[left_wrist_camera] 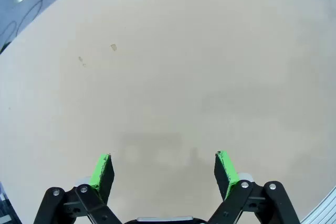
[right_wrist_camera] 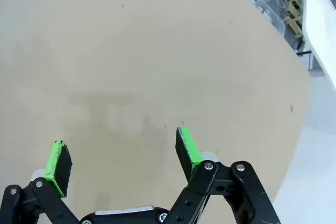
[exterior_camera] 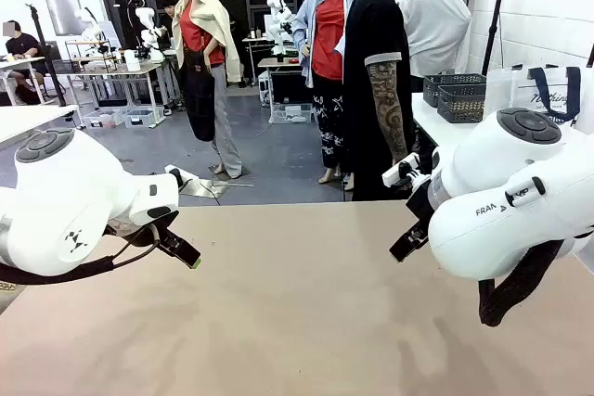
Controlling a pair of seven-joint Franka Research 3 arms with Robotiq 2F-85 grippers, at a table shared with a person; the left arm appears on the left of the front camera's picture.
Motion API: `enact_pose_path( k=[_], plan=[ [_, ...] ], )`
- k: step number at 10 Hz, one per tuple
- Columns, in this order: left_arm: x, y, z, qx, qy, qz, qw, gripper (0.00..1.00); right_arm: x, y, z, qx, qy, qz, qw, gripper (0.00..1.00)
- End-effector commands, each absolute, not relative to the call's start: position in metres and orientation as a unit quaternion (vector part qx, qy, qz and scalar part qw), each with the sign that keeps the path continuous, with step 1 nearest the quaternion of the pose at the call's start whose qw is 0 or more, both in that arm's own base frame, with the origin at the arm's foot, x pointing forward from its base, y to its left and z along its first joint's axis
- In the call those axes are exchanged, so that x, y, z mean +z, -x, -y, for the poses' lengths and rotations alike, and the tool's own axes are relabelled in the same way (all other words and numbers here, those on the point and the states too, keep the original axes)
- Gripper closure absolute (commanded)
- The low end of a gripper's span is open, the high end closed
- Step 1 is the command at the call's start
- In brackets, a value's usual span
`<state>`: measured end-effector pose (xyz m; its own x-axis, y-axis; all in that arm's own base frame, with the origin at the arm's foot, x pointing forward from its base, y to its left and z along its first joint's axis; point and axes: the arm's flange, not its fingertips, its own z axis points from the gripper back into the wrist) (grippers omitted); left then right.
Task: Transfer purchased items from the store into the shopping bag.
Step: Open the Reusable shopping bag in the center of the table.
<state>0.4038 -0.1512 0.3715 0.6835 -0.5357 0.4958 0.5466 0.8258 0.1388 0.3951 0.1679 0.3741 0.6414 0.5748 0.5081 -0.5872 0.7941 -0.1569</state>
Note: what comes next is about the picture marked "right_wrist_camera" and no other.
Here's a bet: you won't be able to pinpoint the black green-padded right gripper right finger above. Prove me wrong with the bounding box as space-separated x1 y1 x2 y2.
167 126 281 224

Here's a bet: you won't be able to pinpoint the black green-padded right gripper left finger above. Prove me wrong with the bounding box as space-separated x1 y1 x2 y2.
0 140 79 224

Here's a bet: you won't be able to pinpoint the clear plastic storage bin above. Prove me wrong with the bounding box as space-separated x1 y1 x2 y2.
248 0 307 41

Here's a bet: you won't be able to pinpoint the beige wooden parts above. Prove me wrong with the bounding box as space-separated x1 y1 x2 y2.
286 0 306 39

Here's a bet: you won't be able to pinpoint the white side table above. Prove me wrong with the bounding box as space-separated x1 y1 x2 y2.
301 0 336 91

